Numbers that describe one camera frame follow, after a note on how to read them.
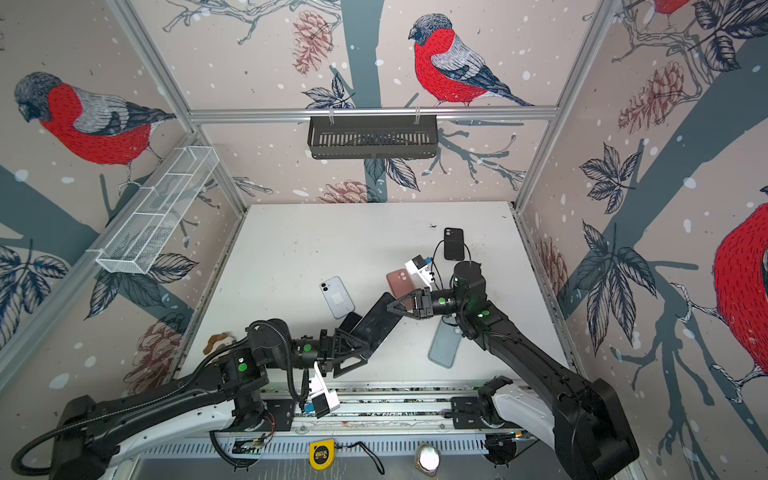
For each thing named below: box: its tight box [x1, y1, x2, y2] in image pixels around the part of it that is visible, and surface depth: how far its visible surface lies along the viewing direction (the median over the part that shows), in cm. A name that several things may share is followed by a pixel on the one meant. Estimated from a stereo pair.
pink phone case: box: [386, 268, 415, 299], surface depth 101 cm
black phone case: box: [444, 227, 465, 261], surface depth 112 cm
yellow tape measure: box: [309, 438, 336, 471], surface depth 68 cm
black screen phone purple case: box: [350, 292, 403, 358], surface depth 67 cm
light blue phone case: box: [428, 314, 463, 369], surface depth 87 cm
